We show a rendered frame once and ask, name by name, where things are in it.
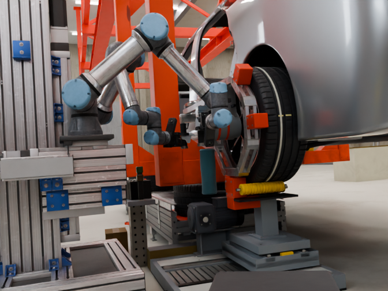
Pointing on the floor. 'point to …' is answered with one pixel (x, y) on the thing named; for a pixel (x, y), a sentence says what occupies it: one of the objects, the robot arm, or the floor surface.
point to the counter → (363, 164)
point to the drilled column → (138, 234)
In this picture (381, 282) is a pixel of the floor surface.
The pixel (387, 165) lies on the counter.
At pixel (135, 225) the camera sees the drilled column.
